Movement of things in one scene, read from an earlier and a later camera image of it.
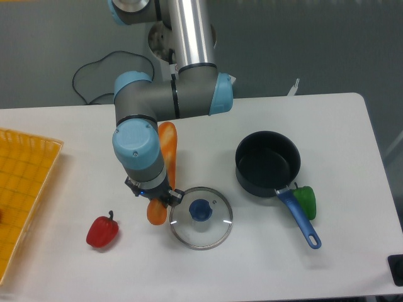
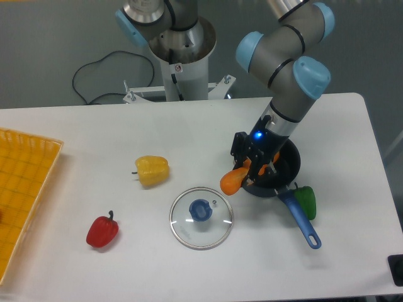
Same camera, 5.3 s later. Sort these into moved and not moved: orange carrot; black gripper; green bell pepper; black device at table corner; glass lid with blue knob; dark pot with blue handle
Moved: orange carrot; black gripper
Not moved: black device at table corner; dark pot with blue handle; glass lid with blue knob; green bell pepper
